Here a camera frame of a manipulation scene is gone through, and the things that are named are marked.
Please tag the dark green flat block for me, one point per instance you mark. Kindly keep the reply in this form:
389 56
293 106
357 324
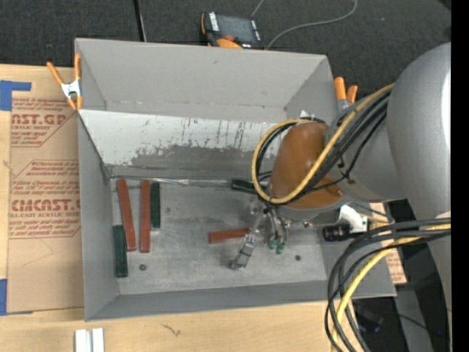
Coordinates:
241 185
155 205
120 251

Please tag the brown cardboard board, red print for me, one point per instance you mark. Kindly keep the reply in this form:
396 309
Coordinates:
40 182

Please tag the grey metal bin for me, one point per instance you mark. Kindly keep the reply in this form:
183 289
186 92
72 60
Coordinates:
190 211

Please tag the red-brown flat block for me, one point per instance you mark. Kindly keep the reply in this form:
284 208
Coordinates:
126 215
145 215
227 235

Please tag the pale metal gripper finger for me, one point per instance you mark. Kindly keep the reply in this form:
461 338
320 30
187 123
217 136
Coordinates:
257 208
244 251

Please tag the black cylinder on white bracket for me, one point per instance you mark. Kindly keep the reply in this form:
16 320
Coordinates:
339 232

